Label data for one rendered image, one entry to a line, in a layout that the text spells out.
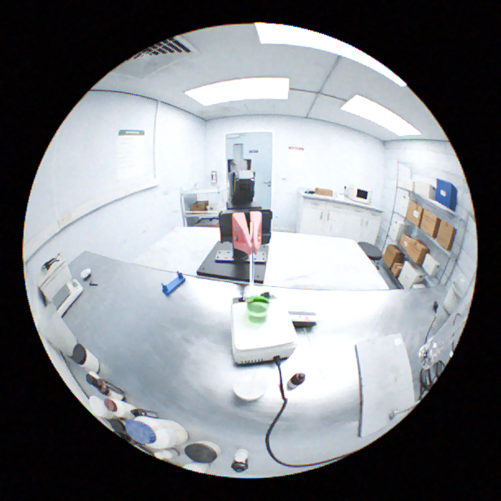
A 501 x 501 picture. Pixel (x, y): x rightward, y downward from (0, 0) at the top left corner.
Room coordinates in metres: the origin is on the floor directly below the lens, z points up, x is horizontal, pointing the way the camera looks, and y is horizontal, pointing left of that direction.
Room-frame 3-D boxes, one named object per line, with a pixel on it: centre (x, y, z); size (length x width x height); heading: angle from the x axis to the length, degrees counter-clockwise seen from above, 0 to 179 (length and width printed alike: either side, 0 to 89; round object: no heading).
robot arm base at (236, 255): (0.55, 0.04, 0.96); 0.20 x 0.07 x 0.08; 87
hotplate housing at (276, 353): (0.22, -0.02, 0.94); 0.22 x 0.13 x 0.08; 7
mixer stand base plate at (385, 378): (-0.03, -0.35, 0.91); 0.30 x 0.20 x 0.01; 170
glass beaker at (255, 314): (0.20, -0.02, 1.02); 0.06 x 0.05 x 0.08; 48
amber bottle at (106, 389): (-0.06, 0.31, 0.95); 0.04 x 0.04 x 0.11
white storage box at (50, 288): (0.20, 1.25, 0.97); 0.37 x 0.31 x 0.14; 77
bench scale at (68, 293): (0.14, 0.92, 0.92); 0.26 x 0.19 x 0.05; 168
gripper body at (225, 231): (0.32, 0.01, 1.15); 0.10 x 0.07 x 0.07; 98
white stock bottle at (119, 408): (-0.09, 0.26, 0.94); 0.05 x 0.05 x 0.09
